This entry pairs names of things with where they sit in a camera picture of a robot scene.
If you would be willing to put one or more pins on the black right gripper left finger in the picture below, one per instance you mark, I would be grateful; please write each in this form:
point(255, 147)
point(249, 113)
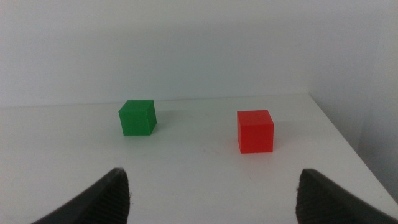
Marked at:
point(105, 202)

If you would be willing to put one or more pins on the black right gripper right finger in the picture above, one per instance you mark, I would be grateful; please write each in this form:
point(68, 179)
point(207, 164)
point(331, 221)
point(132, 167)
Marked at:
point(323, 205)

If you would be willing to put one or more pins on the green cube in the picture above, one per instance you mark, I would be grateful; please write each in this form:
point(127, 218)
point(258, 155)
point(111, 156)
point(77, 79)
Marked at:
point(136, 119)

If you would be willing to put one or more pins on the red cube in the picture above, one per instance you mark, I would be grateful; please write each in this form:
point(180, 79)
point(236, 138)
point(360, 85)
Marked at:
point(255, 133)

